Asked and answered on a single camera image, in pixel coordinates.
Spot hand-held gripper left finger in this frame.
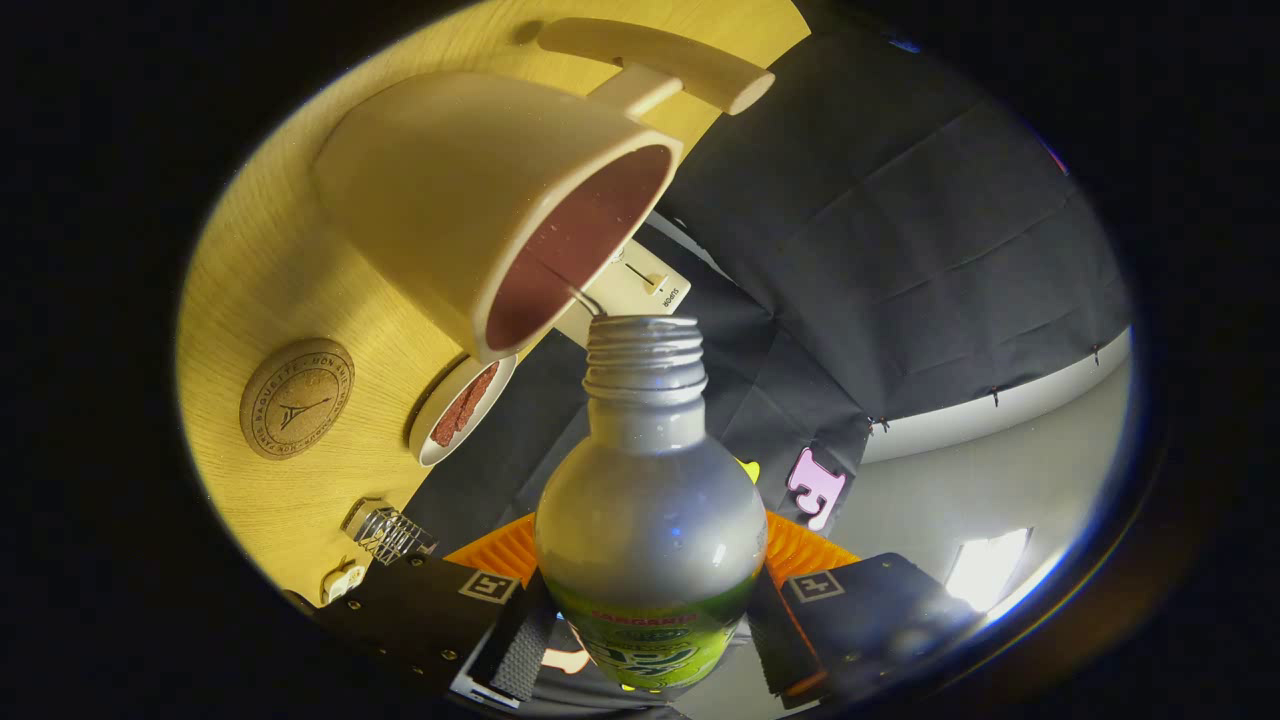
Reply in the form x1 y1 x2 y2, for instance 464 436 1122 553
285 512 559 711

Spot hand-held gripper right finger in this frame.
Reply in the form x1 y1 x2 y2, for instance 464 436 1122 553
745 510 1001 703

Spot silver juice bottle green label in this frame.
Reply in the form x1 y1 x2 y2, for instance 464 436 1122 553
535 315 769 693

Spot round cork coaster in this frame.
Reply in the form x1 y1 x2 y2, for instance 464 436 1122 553
239 338 356 461

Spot cream cup with wooden handle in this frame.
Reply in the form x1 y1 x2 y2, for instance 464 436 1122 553
312 17 777 365

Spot white divided dish with beans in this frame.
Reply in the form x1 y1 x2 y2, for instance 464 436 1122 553
320 562 367 606

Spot small white oval dish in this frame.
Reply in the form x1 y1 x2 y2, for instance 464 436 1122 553
408 352 518 468

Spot red sausage slices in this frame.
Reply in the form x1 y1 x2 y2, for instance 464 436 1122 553
430 362 499 448

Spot wooden table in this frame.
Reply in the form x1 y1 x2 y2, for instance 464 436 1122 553
175 0 811 606

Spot white toaster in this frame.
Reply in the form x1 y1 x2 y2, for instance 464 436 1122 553
555 238 691 349

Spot metal wire holder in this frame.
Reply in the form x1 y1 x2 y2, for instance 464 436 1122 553
342 497 438 566

